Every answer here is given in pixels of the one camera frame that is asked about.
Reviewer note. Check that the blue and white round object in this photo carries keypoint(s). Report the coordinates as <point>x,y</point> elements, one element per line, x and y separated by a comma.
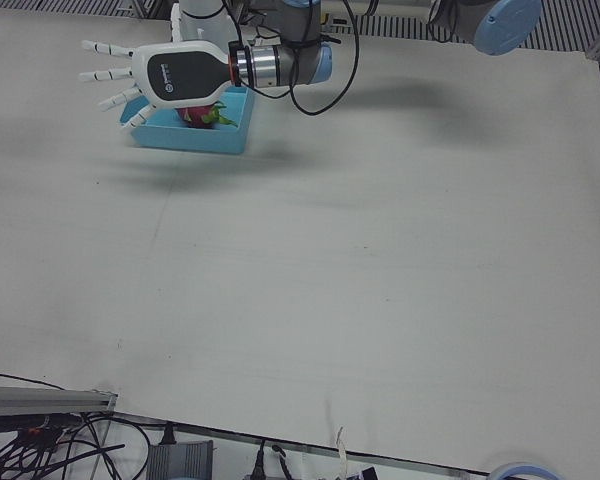
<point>525,471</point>

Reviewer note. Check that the light blue plastic bin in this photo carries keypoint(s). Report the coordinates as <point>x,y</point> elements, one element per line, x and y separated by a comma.
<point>190,140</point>

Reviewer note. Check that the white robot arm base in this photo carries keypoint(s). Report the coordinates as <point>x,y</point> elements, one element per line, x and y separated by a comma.
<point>207,27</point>

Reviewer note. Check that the grey ribbed power box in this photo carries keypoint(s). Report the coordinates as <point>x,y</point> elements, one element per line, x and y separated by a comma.
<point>180,460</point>

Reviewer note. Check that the aluminium extrusion rail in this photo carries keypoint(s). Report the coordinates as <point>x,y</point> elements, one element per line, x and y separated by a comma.
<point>40,400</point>

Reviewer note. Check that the small black box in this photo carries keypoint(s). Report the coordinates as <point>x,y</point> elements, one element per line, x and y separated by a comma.
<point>369,474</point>

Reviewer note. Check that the black power plug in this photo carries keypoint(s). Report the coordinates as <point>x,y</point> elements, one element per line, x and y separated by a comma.
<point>168,435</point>

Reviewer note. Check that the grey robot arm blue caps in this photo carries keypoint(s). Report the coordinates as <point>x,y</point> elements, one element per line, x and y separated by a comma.
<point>300,60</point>

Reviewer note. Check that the white and grey robot hand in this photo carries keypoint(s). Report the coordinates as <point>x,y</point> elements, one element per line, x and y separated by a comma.
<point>180,75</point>

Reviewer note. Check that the white tag strip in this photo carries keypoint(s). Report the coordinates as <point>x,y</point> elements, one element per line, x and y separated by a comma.
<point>342,450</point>

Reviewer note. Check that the pink dragon fruit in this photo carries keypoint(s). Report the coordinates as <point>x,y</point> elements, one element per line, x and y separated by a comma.
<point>197,117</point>

